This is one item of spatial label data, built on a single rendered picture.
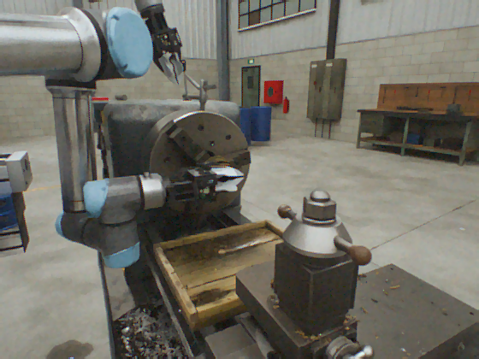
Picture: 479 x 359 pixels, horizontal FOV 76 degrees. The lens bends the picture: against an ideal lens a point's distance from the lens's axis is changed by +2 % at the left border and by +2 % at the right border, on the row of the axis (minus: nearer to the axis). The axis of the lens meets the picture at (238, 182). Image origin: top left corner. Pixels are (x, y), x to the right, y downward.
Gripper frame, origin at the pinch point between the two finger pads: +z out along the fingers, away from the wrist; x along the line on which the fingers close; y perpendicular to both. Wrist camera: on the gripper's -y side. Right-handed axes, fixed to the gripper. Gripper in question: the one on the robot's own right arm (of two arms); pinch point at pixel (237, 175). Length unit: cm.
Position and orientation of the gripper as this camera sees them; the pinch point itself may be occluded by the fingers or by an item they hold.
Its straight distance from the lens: 78.5
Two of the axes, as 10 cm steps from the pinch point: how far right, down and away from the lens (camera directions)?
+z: 8.9, -1.3, 4.3
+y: 4.5, 2.7, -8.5
